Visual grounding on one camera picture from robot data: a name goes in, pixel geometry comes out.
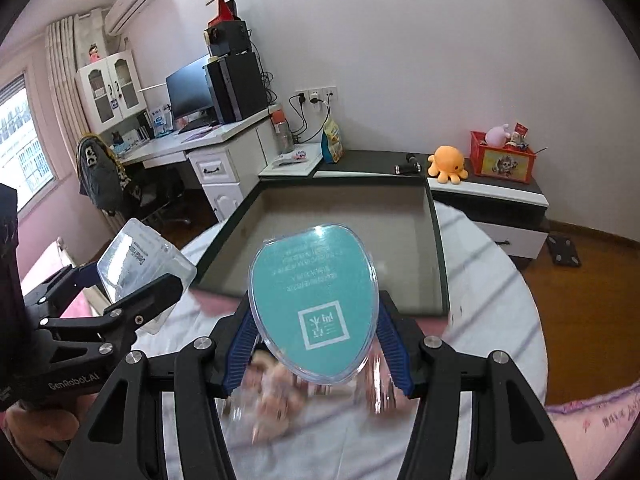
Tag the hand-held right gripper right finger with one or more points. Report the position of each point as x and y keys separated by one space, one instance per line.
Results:
x=395 y=345

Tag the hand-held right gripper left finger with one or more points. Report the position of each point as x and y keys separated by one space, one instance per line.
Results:
x=240 y=350

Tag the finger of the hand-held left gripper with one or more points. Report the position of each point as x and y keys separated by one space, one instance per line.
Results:
x=130 y=310
x=60 y=285

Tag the rose gold box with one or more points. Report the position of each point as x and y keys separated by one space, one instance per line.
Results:
x=380 y=385

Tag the clear plastic packet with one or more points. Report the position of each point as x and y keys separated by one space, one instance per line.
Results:
x=135 y=255

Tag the teal oval plastic box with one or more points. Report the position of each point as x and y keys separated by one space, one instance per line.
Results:
x=315 y=290

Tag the pink storage box green rim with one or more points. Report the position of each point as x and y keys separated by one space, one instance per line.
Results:
x=340 y=210

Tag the person's left hand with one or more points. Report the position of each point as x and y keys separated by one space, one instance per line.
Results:
x=35 y=435

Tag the plain pink pillow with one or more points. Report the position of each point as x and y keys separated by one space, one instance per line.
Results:
x=40 y=265

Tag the pale toy in clear wrap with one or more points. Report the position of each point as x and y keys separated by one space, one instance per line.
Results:
x=272 y=400

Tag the white striped bed sheet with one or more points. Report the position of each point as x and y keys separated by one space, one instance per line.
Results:
x=480 y=310

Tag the dark printed jacket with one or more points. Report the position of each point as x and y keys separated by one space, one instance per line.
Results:
x=102 y=175

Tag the black office chair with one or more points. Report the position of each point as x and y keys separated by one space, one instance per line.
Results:
x=160 y=195

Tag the window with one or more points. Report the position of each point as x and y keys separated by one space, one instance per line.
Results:
x=20 y=140

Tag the white desk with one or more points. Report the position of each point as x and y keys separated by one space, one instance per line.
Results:
x=215 y=165

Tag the black white low cabinet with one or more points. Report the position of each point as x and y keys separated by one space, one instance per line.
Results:
x=500 y=200

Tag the small black device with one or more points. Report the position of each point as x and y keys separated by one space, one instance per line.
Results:
x=410 y=162

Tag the orange octopus plush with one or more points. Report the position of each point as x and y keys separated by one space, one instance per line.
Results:
x=447 y=162

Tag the blue white box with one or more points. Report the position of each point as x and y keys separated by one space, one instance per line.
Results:
x=161 y=120

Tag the black floor scale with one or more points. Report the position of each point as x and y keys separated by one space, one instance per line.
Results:
x=562 y=250

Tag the small flat packet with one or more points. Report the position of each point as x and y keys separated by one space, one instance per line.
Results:
x=290 y=157

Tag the white glass-door cabinet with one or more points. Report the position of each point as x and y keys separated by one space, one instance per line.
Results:
x=110 y=90

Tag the red printed storage box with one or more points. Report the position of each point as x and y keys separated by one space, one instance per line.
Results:
x=502 y=165

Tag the blue yellow snack bag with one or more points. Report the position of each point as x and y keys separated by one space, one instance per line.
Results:
x=332 y=142

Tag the pink printed pillow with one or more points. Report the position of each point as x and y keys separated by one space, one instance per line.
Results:
x=600 y=435

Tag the orange cap bottle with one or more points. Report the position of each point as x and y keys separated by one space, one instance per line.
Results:
x=282 y=130

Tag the black computer monitor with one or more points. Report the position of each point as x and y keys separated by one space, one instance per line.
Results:
x=187 y=87

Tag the pink plush toy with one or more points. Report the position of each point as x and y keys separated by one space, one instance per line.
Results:
x=498 y=135

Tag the small doll figure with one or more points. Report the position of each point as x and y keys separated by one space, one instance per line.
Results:
x=93 y=51

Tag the black computer tower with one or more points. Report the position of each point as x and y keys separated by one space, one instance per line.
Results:
x=237 y=87

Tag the black box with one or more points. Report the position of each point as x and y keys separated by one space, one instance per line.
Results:
x=227 y=37

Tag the white air conditioner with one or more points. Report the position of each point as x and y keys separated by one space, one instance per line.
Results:
x=132 y=2

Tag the white wall outlet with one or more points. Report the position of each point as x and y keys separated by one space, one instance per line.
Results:
x=315 y=95

